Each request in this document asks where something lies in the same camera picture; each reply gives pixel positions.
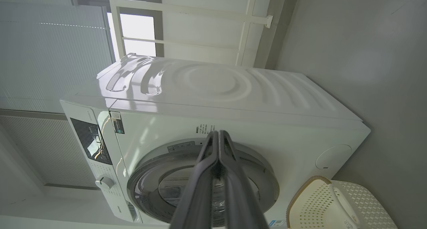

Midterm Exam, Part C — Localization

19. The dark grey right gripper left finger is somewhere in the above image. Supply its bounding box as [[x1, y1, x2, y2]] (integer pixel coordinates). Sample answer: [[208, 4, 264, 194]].
[[170, 131, 219, 229]]

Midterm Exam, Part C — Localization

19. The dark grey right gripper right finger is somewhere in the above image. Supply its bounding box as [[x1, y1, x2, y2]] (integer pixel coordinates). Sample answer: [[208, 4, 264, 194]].
[[219, 130, 269, 229]]

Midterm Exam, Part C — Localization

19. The round washing machine door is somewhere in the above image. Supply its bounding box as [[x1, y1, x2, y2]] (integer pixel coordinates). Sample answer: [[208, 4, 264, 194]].
[[127, 138, 280, 228]]

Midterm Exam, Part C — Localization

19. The cream perforated laundry basket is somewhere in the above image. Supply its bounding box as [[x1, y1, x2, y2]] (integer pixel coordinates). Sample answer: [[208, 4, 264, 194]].
[[286, 176, 399, 229]]

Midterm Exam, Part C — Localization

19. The white front-load washing machine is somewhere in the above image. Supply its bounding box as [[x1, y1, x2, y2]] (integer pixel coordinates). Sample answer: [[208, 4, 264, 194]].
[[60, 53, 371, 229]]

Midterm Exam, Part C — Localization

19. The printed warning text label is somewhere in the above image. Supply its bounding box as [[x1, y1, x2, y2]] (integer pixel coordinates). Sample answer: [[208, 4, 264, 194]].
[[195, 123, 217, 135]]

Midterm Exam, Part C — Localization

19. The white control knob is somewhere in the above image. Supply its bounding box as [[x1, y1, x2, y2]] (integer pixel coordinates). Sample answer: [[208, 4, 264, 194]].
[[95, 176, 115, 190]]

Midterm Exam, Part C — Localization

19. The round filter cover flap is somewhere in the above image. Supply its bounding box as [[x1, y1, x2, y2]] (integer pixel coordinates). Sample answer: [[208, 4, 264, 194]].
[[316, 144, 352, 170]]

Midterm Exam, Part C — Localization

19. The small QR code sticker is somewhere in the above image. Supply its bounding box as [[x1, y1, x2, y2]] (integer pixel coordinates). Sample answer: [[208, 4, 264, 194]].
[[109, 111, 125, 134]]

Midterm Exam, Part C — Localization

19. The black control display panel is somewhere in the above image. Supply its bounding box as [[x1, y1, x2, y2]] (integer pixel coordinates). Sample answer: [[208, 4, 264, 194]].
[[70, 118, 113, 165]]

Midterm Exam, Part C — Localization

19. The white metal window rack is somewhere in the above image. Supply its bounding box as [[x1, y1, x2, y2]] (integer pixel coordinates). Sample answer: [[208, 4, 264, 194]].
[[108, 0, 274, 67]]

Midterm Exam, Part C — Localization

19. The white window blind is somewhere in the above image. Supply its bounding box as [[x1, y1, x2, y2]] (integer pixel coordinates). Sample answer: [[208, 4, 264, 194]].
[[0, 0, 114, 113]]

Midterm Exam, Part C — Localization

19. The white ribbed wall panel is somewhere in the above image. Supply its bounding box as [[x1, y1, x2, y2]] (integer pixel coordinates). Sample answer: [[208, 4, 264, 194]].
[[0, 116, 97, 188]]

